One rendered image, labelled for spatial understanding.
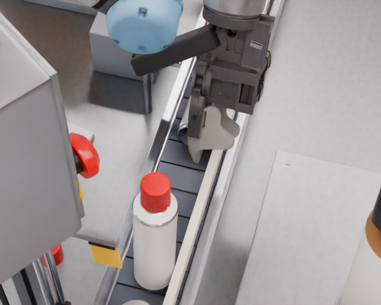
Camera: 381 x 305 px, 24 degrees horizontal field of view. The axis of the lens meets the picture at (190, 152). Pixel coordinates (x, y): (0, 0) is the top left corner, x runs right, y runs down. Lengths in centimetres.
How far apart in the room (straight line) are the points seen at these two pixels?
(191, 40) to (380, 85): 41
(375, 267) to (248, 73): 27
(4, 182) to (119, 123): 74
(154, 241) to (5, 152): 46
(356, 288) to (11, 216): 52
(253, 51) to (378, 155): 33
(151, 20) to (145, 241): 26
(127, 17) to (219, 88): 22
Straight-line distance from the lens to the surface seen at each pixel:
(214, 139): 112
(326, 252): 116
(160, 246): 102
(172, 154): 122
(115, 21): 91
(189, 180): 120
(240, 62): 107
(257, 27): 106
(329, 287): 113
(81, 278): 119
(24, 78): 55
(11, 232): 64
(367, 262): 98
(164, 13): 90
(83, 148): 67
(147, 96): 129
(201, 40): 107
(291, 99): 135
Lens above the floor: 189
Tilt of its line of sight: 56 degrees down
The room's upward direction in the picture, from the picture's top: straight up
